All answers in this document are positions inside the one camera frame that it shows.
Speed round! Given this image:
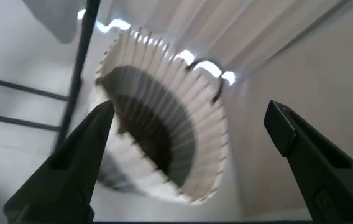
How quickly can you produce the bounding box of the black clothes rack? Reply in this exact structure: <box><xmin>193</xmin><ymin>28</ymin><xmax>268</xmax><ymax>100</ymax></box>
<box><xmin>0</xmin><ymin>0</ymin><xmax>102</xmax><ymax>150</ymax></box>

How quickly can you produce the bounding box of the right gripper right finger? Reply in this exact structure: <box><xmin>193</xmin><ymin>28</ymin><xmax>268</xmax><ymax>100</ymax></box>
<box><xmin>263</xmin><ymin>99</ymin><xmax>353</xmax><ymax>223</ymax></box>

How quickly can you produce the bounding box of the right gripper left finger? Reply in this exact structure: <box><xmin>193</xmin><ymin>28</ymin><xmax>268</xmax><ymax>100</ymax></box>
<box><xmin>3</xmin><ymin>99</ymin><xmax>116</xmax><ymax>223</ymax></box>

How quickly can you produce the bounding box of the white curtain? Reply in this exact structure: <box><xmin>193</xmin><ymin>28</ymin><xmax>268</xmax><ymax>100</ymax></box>
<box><xmin>101</xmin><ymin>0</ymin><xmax>351</xmax><ymax>78</ymax></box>

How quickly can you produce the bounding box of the pale grey garment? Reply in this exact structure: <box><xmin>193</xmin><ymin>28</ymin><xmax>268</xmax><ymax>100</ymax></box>
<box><xmin>22</xmin><ymin>0</ymin><xmax>87</xmax><ymax>44</ymax></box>

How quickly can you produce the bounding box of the white laundry basket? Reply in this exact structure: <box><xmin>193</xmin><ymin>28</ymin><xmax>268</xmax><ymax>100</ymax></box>
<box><xmin>89</xmin><ymin>27</ymin><xmax>229</xmax><ymax>205</ymax></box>

